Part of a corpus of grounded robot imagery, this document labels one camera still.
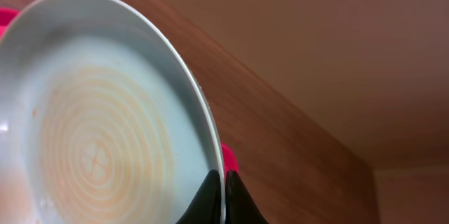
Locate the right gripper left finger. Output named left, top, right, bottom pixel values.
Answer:
left=176, top=170, right=221, bottom=224

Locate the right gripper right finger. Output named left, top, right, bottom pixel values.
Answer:
left=225, top=170, right=268, bottom=224

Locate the pale blue plate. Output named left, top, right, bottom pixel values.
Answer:
left=1, top=0, right=226, bottom=223

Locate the red plastic tray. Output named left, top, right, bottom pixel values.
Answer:
left=0, top=8, right=239, bottom=172

